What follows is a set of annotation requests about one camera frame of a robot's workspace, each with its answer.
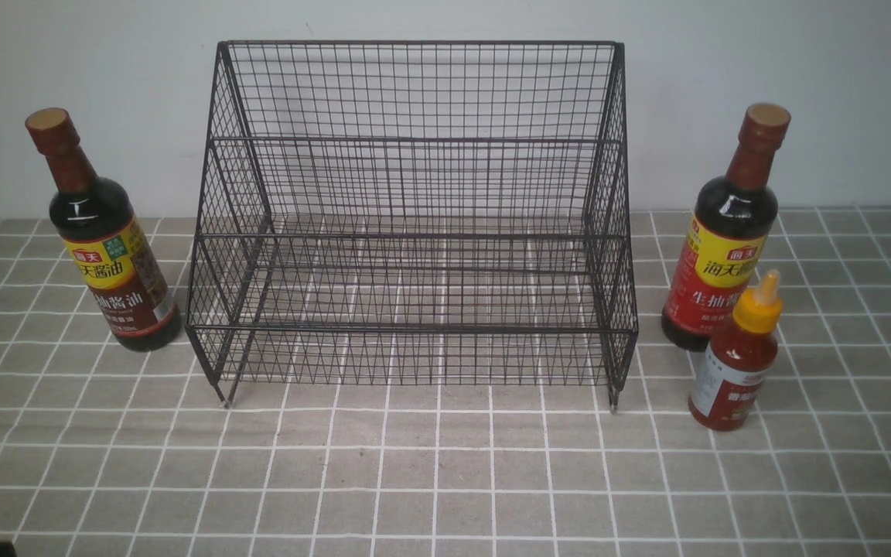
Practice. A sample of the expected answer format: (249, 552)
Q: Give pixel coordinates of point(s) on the red label soy sauce bottle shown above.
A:
(731, 221)

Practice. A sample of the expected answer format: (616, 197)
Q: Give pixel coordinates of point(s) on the red ketchup squeeze bottle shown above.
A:
(737, 358)

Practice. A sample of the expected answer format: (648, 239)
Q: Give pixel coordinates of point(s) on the brown label soy sauce bottle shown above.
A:
(101, 232)

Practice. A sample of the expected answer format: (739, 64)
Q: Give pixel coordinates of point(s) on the grey checkered tablecloth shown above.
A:
(106, 452)

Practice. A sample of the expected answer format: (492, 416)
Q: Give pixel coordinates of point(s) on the black wire mesh shelf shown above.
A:
(415, 213)

